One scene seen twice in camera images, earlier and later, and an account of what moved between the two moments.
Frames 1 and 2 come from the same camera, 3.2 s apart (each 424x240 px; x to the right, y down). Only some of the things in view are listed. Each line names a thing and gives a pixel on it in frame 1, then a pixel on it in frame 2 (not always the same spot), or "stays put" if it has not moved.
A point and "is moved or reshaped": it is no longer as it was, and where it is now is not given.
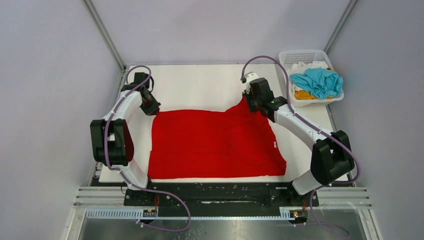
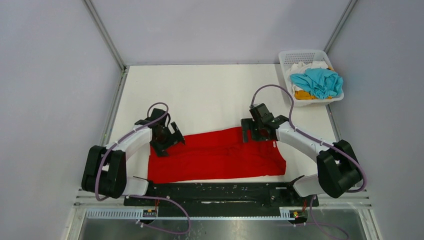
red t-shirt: x=198 y=144 is moved or reshaped
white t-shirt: x=299 y=67 stays put
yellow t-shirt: x=301 y=95 stays put
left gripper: x=154 y=109 to x=160 y=149
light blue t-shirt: x=321 y=82 stays put
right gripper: x=248 y=103 to x=250 y=129
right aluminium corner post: x=339 y=26 stays put
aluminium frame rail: x=108 y=202 stays put
